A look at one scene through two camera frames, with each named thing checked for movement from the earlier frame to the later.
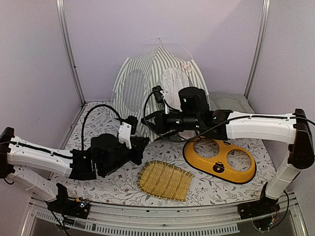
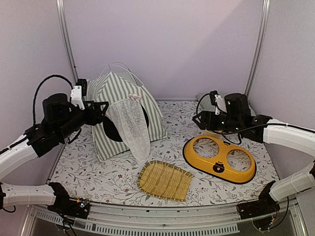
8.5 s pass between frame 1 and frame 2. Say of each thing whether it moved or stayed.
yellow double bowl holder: stayed
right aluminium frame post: stayed
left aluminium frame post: stayed
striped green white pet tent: moved
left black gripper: moved
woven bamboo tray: stayed
